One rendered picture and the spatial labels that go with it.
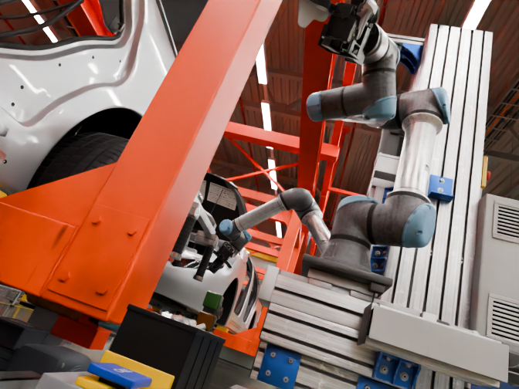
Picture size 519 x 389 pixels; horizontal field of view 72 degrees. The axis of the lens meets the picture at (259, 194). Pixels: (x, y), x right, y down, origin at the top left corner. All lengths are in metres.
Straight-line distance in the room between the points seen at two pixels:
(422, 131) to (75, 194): 0.95
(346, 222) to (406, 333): 0.34
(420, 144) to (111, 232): 0.85
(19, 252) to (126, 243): 0.24
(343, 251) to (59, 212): 0.70
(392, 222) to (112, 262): 0.68
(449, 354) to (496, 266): 0.46
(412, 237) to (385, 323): 0.25
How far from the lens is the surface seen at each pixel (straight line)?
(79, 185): 0.95
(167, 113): 0.96
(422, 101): 1.22
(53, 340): 1.53
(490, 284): 1.23
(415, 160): 1.09
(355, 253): 0.98
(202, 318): 0.92
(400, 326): 0.84
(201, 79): 1.01
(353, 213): 1.03
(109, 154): 1.33
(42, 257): 0.90
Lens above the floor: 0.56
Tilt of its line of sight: 23 degrees up
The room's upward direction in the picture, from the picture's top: 20 degrees clockwise
